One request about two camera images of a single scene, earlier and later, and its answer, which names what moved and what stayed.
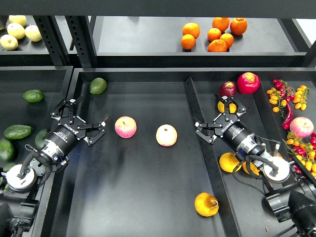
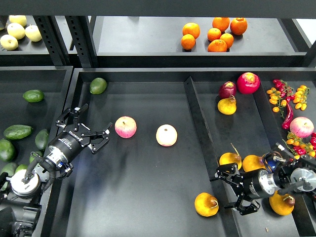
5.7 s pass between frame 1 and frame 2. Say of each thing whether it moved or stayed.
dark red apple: stayed
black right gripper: moved
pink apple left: stayed
